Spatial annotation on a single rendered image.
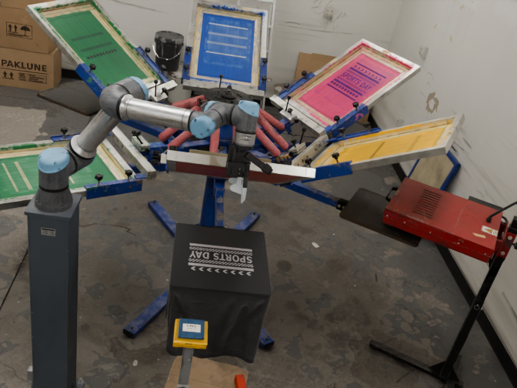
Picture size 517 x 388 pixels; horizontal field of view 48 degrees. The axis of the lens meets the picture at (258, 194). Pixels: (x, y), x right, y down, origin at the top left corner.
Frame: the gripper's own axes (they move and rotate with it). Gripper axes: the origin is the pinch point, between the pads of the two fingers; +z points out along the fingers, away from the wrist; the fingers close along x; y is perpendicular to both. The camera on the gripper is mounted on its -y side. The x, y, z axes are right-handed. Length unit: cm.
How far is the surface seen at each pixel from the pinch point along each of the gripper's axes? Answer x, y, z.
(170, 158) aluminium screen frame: -14.5, 27.7, -9.1
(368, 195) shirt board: -122, -89, 19
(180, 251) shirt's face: -51, 19, 41
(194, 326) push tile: -3, 11, 53
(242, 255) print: -53, -10, 40
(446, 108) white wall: -285, -199, -33
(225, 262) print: -47, -2, 42
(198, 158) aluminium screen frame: -14.9, 17.3, -10.3
